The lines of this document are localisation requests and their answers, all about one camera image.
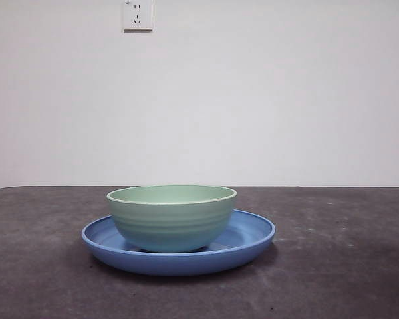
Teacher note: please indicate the green ribbed bowl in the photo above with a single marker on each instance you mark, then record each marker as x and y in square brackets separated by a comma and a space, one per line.
[169, 222]

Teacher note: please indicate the blue shallow plate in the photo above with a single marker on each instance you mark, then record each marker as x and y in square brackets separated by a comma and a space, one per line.
[176, 266]

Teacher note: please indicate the white wall socket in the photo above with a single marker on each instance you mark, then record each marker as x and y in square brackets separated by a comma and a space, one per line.
[138, 16]

